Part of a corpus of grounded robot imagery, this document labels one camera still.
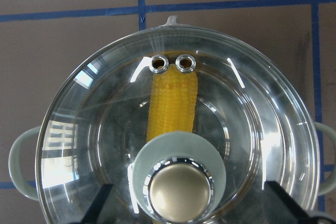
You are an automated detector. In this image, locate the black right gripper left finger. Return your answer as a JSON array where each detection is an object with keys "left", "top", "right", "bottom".
[{"left": 72, "top": 184, "right": 113, "bottom": 224}]

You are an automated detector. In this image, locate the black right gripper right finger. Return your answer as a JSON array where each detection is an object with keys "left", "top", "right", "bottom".
[{"left": 264, "top": 181, "right": 335, "bottom": 224}]

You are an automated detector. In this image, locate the pale green electric pot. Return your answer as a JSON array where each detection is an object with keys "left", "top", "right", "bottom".
[{"left": 8, "top": 15, "right": 336, "bottom": 224}]

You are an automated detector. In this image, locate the glass pot lid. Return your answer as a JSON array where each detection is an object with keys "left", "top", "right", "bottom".
[{"left": 35, "top": 26, "right": 321, "bottom": 224}]

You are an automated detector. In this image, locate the yellow corn cob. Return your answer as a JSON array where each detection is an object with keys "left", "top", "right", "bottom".
[{"left": 146, "top": 64, "right": 198, "bottom": 142}]

